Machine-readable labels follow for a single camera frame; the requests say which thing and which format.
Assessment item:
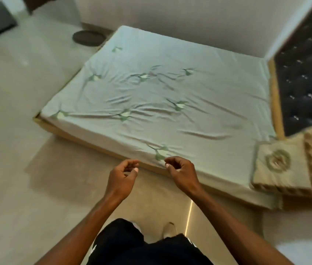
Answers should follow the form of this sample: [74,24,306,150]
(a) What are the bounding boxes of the round dark floor mat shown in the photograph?
[72,30,107,47]

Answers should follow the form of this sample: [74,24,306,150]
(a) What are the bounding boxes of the person's right forearm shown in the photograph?
[187,188,295,265]

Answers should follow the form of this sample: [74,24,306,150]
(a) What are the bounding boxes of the light green floral bed sheet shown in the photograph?
[39,25,284,211]

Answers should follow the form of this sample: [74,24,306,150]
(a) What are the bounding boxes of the person's left forearm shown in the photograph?
[34,194,124,265]

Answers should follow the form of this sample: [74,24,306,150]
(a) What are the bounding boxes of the person's white right shoe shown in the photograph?
[160,222,179,241]

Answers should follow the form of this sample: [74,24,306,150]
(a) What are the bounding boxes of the beige embroidered cushion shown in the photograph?
[249,126,312,202]

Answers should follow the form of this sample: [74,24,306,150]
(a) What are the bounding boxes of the person's white left shoe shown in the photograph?
[131,221,143,235]

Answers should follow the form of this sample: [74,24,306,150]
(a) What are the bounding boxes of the person's left hand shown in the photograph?
[104,159,140,202]

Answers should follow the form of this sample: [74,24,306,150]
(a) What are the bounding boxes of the dark tufted headboard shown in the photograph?
[273,0,312,191]

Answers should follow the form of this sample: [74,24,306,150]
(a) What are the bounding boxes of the person's black trousers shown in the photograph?
[86,218,214,265]

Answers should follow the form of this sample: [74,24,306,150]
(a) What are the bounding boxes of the person's white shoe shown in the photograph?
[131,221,143,235]
[160,222,179,241]

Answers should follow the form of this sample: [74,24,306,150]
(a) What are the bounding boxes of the wooden bed frame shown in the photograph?
[33,30,286,211]

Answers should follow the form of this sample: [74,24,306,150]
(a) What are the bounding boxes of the person's right hand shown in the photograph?
[164,156,204,197]

